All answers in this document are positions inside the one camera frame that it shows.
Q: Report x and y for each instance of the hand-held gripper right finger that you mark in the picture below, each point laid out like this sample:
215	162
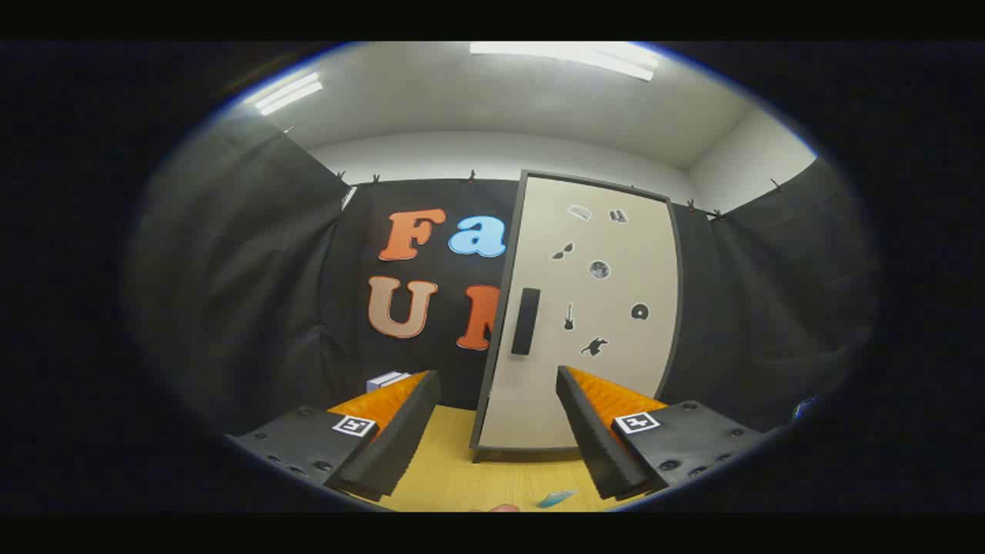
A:
596	442

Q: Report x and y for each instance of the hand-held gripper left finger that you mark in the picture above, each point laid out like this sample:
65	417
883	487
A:
392	442

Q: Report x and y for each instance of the beige cabinet door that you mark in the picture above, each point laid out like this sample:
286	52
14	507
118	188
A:
608	377

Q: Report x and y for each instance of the blue white cosmetic tube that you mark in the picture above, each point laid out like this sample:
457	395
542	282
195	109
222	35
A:
557	498

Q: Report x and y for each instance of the light blue book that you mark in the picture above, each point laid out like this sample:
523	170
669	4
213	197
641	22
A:
378	382

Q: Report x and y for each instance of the white spine book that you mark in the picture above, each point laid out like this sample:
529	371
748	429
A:
394	378

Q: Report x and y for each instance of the black backdrop cloth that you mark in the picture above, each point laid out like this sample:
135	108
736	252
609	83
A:
254	269

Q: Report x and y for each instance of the wide ceiling light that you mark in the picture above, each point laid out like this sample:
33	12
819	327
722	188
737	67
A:
569	58

